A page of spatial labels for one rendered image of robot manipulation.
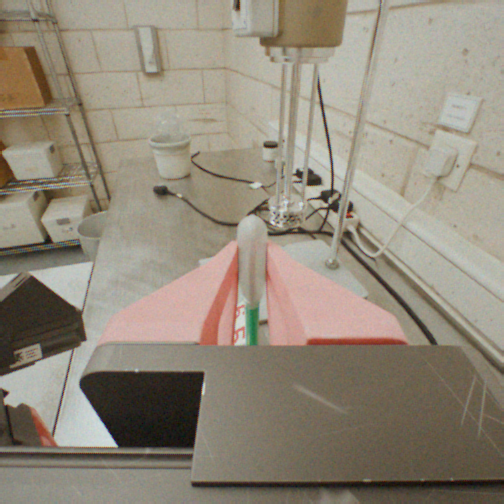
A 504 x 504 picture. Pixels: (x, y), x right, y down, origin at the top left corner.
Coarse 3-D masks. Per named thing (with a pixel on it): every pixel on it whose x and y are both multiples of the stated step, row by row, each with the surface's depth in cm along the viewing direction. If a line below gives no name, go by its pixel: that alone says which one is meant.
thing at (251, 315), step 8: (248, 312) 14; (256, 312) 14; (248, 320) 14; (256, 320) 14; (248, 328) 14; (256, 328) 15; (248, 336) 15; (256, 336) 15; (248, 344) 15; (256, 344) 15
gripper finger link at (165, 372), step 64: (128, 320) 6; (192, 320) 5; (128, 384) 5; (192, 384) 5; (256, 384) 4; (320, 384) 4; (384, 384) 4; (448, 384) 4; (256, 448) 4; (320, 448) 4; (384, 448) 4; (448, 448) 4
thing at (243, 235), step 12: (240, 228) 11; (240, 240) 11; (252, 240) 11; (240, 252) 12; (252, 252) 11; (240, 264) 12; (252, 264) 12; (240, 276) 12; (252, 276) 12; (240, 288) 13; (252, 288) 12; (252, 300) 13
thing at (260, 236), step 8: (256, 216) 11; (256, 224) 11; (264, 224) 11; (256, 232) 11; (264, 232) 11; (256, 240) 11; (264, 240) 11; (256, 248) 11; (264, 248) 12; (256, 256) 11; (264, 256) 12; (256, 264) 12; (264, 264) 12; (256, 272) 12; (264, 272) 12; (256, 280) 12; (264, 280) 13; (256, 288) 12; (264, 288) 13; (256, 296) 13
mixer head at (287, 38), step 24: (240, 0) 31; (264, 0) 30; (288, 0) 30; (312, 0) 30; (336, 0) 31; (240, 24) 33; (264, 24) 31; (288, 24) 31; (312, 24) 31; (336, 24) 32; (264, 48) 37; (288, 48) 33; (312, 48) 33
